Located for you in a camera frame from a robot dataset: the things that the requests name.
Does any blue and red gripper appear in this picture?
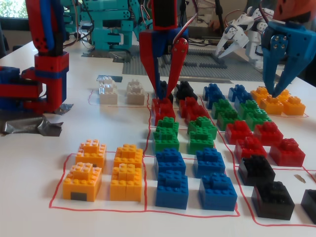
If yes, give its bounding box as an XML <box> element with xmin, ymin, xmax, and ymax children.
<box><xmin>139</xmin><ymin>26</ymin><xmax>190</xmax><ymax>101</ymax></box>

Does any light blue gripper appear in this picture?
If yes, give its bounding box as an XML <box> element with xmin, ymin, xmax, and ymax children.
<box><xmin>261</xmin><ymin>21</ymin><xmax>316</xmax><ymax>97</ymax></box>

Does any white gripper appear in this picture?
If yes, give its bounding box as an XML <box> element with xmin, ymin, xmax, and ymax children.
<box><xmin>215</xmin><ymin>13</ymin><xmax>250</xmax><ymax>59</ymax></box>

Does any blue lego block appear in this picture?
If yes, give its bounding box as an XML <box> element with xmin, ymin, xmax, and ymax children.
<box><xmin>228</xmin><ymin>84</ymin><xmax>250</xmax><ymax>99</ymax></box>
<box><xmin>154</xmin><ymin>147</ymin><xmax>186</xmax><ymax>175</ymax></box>
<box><xmin>193</xmin><ymin>147</ymin><xmax>226</xmax><ymax>179</ymax></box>
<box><xmin>234</xmin><ymin>91</ymin><xmax>255</xmax><ymax>111</ymax></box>
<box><xmin>155</xmin><ymin>169</ymin><xmax>189</xmax><ymax>210</ymax></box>
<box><xmin>198</xmin><ymin>172</ymin><xmax>238</xmax><ymax>212</ymax></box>
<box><xmin>202</xmin><ymin>83</ymin><xmax>223</xmax><ymax>99</ymax></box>
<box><xmin>206</xmin><ymin>90</ymin><xmax>227</xmax><ymax>110</ymax></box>

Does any red lego block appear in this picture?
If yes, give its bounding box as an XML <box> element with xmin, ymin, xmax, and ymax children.
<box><xmin>151</xmin><ymin>98</ymin><xmax>173</xmax><ymax>110</ymax></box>
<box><xmin>224</xmin><ymin>120</ymin><xmax>254</xmax><ymax>146</ymax></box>
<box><xmin>184</xmin><ymin>105</ymin><xmax>210</xmax><ymax>124</ymax></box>
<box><xmin>179</xmin><ymin>96</ymin><xmax>198</xmax><ymax>112</ymax></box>
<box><xmin>269</xmin><ymin>138</ymin><xmax>306</xmax><ymax>167</ymax></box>
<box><xmin>253</xmin><ymin>121</ymin><xmax>284</xmax><ymax>146</ymax></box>
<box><xmin>234</xmin><ymin>136</ymin><xmax>267</xmax><ymax>163</ymax></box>
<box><xmin>152</xmin><ymin>105</ymin><xmax>176</xmax><ymax>126</ymax></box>

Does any green lego block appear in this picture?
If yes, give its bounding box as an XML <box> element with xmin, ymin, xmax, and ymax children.
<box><xmin>152</xmin><ymin>127</ymin><xmax>180</xmax><ymax>153</ymax></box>
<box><xmin>187</xmin><ymin>116</ymin><xmax>217</xmax><ymax>136</ymax></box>
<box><xmin>238</xmin><ymin>100</ymin><xmax>262</xmax><ymax>117</ymax></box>
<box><xmin>189</xmin><ymin>127</ymin><xmax>215</xmax><ymax>155</ymax></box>
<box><xmin>245</xmin><ymin>110</ymin><xmax>272</xmax><ymax>131</ymax></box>
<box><xmin>211</xmin><ymin>99</ymin><xmax>235</xmax><ymax>117</ymax></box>
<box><xmin>156</xmin><ymin>116</ymin><xmax>180</xmax><ymax>134</ymax></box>
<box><xmin>216</xmin><ymin>108</ymin><xmax>244</xmax><ymax>131</ymax></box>

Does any orange lego block grey label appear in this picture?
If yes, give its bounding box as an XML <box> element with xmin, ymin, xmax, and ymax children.
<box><xmin>62</xmin><ymin>162</ymin><xmax>103</xmax><ymax>202</ymax></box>

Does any person's hand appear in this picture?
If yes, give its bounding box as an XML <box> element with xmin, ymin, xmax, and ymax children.
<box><xmin>208</xmin><ymin>19</ymin><xmax>222</xmax><ymax>31</ymax></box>

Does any grey lego baseplate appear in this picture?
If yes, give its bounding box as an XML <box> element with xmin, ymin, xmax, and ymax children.
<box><xmin>122</xmin><ymin>45</ymin><xmax>265</xmax><ymax>82</ymax></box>

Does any black stand pole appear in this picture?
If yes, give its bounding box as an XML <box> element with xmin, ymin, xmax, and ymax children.
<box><xmin>214</xmin><ymin>0</ymin><xmax>225</xmax><ymax>32</ymax></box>

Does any grey metal strip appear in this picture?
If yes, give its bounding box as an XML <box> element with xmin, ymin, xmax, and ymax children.
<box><xmin>175</xmin><ymin>75</ymin><xmax>232</xmax><ymax>84</ymax></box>

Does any dark tape patch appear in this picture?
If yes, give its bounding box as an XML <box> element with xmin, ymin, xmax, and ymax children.
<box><xmin>96</xmin><ymin>75</ymin><xmax>123</xmax><ymax>83</ymax></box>

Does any black tripod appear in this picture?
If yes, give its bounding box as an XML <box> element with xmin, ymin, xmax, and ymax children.
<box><xmin>179</xmin><ymin>0</ymin><xmax>190</xmax><ymax>28</ymax></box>

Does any grey tape under teal robot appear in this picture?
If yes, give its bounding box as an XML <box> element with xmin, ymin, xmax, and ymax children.
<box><xmin>82</xmin><ymin>46</ymin><xmax>133</xmax><ymax>63</ymax></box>

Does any teal robot part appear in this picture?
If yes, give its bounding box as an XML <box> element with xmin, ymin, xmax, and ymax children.
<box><xmin>60</xmin><ymin>0</ymin><xmax>82</xmax><ymax>33</ymax></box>

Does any grey lego brick frame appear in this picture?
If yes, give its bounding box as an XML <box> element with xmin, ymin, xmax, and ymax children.
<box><xmin>160</xmin><ymin>48</ymin><xmax>228</xmax><ymax>69</ymax></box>

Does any orange servo cable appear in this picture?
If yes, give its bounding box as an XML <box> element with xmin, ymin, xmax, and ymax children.
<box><xmin>223</xmin><ymin>8</ymin><xmax>249</xmax><ymax>27</ymax></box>

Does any red white servo cable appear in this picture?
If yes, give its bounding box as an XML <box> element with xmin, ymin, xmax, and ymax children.
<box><xmin>174</xmin><ymin>12</ymin><xmax>198</xmax><ymax>44</ymax></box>

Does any small grey duct tape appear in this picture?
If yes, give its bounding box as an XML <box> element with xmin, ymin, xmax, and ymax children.
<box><xmin>53</xmin><ymin>103</ymin><xmax>74</xmax><ymax>116</ymax></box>

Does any large grey duct tape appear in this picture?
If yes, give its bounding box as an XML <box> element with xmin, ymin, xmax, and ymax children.
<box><xmin>0</xmin><ymin>115</ymin><xmax>64</xmax><ymax>137</ymax></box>

